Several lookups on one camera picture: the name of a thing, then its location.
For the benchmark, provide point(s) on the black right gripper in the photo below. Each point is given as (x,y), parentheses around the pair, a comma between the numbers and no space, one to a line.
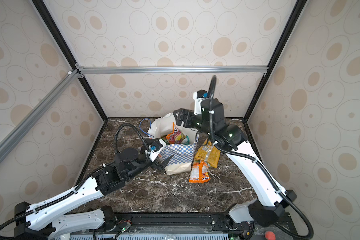
(181,117)

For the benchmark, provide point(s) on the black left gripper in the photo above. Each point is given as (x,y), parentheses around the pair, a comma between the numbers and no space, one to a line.
(157,162)

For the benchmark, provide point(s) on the blue checkered paper bag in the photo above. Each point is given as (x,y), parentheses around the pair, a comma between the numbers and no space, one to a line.
(183,152)

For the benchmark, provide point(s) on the orange snack packet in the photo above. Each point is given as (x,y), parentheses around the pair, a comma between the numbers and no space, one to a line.
(199,172)

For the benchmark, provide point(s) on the red yellow snack packet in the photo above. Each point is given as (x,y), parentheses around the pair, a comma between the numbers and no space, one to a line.
(176,136)

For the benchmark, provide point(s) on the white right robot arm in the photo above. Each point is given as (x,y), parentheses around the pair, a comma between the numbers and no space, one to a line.
(272,199)

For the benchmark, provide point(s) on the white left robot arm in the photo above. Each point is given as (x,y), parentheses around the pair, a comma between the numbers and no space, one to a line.
(49,219)

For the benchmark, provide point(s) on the red emergency button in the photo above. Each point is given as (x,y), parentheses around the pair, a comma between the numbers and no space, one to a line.
(269,235)

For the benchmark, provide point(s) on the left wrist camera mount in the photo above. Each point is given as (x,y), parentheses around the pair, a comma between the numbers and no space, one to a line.
(154,148)

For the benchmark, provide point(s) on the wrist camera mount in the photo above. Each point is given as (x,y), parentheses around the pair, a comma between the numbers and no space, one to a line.
(199,97)
(154,148)

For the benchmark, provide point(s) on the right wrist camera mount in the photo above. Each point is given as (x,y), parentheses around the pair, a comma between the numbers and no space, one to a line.
(199,97)

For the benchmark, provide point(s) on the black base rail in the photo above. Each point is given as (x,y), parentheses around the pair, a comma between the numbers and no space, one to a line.
(164,226)

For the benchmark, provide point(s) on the aluminium rail back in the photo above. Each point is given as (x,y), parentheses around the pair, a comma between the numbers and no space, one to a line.
(174,70)

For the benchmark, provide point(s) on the aluminium rail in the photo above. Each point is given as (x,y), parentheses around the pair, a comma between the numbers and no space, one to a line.
(17,134)
(174,70)

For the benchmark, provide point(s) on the black corner frame post right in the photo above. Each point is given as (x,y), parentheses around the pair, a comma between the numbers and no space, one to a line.
(290,25)

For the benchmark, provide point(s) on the black corner frame post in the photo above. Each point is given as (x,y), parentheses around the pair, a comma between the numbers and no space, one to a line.
(290,25)
(48,20)

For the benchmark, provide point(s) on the black corner frame post left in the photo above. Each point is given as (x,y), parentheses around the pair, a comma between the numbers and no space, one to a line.
(48,20)

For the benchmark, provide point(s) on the aluminium rail left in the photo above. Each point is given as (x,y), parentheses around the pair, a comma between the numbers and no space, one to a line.
(17,134)

